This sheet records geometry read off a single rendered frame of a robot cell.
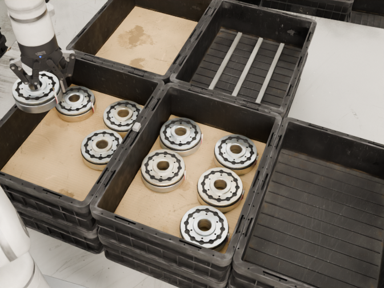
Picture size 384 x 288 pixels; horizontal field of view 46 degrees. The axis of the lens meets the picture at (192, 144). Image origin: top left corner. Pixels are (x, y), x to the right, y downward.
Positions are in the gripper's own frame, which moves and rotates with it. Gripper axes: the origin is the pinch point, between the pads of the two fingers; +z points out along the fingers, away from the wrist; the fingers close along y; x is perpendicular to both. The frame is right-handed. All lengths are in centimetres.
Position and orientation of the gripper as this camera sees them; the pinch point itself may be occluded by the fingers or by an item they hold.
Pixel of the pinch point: (51, 86)
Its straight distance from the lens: 105.7
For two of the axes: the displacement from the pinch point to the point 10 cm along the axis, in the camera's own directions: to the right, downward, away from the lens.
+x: -2.9, -7.4, 6.0
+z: -0.2, 6.3, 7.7
